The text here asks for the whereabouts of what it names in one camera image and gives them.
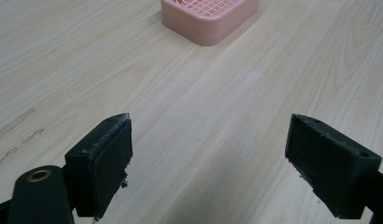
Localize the pink plastic soap dish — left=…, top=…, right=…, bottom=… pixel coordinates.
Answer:
left=160, top=0, right=261, bottom=48

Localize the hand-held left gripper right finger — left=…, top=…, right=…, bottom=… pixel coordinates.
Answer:
left=284, top=113, right=383, bottom=220

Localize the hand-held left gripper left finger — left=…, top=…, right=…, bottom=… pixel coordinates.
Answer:
left=64, top=112, right=134, bottom=221

